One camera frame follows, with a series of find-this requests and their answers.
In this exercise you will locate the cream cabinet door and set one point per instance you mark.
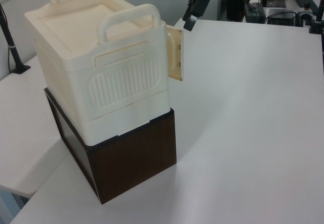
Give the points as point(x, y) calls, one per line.
point(175, 54)

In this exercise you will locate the cream plastic cabinet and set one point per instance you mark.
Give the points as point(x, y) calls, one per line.
point(114, 64)

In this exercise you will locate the black device with green parts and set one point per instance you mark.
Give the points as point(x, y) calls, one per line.
point(254, 12)

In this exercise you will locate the black electronics box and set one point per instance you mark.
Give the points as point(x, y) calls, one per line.
point(282, 17)

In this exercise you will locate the dark brown wooden drawer box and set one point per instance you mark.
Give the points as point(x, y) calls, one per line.
point(136, 158)

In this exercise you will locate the black clamp mount pole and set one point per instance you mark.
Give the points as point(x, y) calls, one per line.
point(317, 18)

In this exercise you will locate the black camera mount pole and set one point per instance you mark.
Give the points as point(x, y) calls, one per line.
point(12, 49)

